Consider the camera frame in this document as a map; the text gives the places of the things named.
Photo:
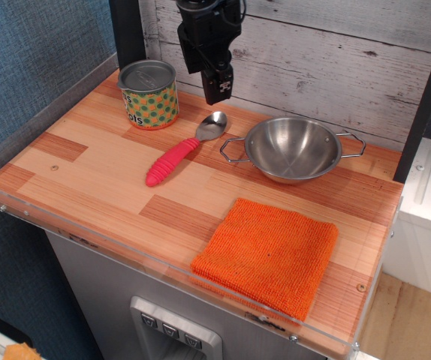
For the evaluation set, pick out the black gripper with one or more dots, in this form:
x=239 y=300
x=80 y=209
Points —
x=205 y=35

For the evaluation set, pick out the peas and carrots can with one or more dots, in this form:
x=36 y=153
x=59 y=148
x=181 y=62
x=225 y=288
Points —
x=149 y=94

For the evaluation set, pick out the orange knitted cloth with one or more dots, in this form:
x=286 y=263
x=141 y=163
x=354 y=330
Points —
x=273 y=256

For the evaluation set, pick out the grey toy fridge cabinet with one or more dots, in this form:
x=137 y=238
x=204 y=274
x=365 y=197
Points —
x=104 y=286

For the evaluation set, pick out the silver dispenser button panel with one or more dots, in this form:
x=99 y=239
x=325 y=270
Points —
x=164 y=334

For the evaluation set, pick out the white toy sink unit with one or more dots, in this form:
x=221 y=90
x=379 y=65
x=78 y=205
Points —
x=408 y=251

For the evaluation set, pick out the orange object bottom left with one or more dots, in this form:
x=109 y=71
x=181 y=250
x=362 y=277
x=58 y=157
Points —
x=20 y=351

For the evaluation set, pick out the pink handled metal spoon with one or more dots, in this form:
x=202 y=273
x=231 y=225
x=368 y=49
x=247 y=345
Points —
x=212 y=127

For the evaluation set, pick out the steel two-handled bowl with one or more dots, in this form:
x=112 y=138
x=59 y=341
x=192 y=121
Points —
x=291 y=150

